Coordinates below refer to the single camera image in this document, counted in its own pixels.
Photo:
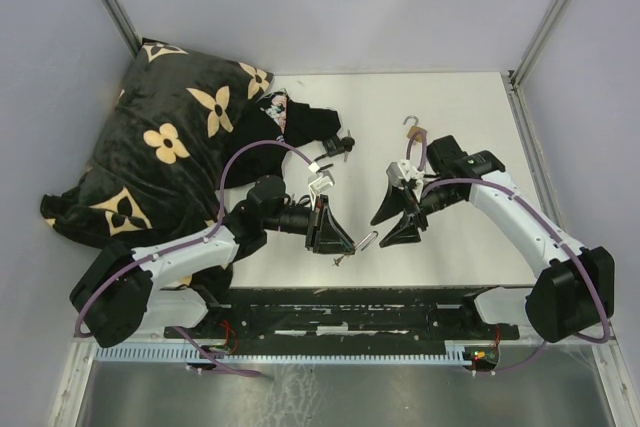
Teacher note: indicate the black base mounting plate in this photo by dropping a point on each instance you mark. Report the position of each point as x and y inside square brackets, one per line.
[389, 318]

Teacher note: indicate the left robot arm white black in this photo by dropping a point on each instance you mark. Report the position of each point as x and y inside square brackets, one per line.
[130, 291]

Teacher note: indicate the small padlock key bunch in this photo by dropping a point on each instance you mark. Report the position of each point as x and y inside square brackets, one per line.
[337, 261]

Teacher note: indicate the small brass padlock long shackle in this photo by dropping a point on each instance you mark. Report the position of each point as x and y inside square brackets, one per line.
[366, 241]

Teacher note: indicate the brass padlock far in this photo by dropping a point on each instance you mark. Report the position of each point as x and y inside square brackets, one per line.
[415, 131]

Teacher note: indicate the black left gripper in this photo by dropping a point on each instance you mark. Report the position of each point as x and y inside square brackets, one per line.
[324, 233]

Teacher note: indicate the black padlock with keys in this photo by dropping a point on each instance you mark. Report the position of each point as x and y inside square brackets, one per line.
[335, 146]

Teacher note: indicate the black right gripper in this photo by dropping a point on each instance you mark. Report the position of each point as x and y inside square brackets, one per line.
[406, 232]

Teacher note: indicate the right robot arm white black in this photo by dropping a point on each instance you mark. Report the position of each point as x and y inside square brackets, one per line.
[573, 293]

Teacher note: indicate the right aluminium corner post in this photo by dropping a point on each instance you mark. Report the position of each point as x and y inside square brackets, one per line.
[551, 18]

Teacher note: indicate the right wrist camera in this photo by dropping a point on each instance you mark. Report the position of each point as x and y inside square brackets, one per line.
[403, 174]

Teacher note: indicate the light blue cable duct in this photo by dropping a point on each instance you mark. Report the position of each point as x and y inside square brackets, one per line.
[438, 353]

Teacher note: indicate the black floral pillow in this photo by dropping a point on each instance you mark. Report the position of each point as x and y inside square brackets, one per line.
[157, 163]

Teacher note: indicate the black printed garment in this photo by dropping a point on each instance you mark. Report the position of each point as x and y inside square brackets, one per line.
[275, 117]

